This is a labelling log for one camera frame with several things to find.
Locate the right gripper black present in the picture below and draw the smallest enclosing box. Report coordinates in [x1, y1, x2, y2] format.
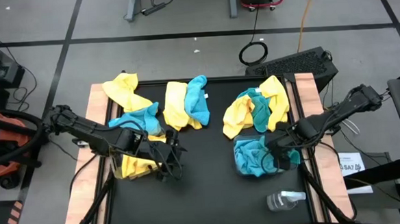
[264, 120, 302, 173]

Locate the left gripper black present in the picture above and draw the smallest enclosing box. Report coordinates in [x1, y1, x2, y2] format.
[141, 127, 190, 183]

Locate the blue microfiber towel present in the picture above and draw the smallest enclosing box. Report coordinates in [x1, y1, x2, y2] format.
[106, 101, 164, 139]
[182, 74, 212, 127]
[232, 135, 280, 179]

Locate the clear plastic basket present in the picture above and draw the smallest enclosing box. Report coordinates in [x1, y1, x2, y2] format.
[232, 131, 305, 179]
[108, 129, 172, 182]

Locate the clear spray bottle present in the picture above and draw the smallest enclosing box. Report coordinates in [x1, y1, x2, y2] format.
[265, 188, 308, 213]

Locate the white paper label sheet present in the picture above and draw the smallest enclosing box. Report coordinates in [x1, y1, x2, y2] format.
[336, 149, 375, 197]

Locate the wooden table side plank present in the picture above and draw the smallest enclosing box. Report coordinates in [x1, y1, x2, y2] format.
[55, 82, 119, 224]
[292, 70, 357, 224]

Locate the black computer case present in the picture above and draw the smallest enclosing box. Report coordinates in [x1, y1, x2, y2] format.
[243, 45, 340, 97]

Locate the black power strip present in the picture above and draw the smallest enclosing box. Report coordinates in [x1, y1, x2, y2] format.
[140, 2, 167, 17]

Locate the grey table leg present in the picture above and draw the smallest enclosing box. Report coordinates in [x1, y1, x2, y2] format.
[123, 0, 143, 23]
[228, 0, 240, 19]

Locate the orange shop vacuum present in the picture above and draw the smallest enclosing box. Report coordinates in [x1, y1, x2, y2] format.
[0, 103, 53, 190]

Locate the black diagonal frame strut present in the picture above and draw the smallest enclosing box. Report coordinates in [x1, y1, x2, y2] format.
[299, 161, 358, 224]
[65, 177, 116, 224]

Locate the black coiled cable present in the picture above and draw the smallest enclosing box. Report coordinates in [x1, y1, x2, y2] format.
[235, 3, 271, 68]

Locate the black vacuum hose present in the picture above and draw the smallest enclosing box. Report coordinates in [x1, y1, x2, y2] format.
[0, 105, 50, 168]

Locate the orange hanging cable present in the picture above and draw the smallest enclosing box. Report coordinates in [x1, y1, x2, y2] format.
[293, 0, 323, 54]

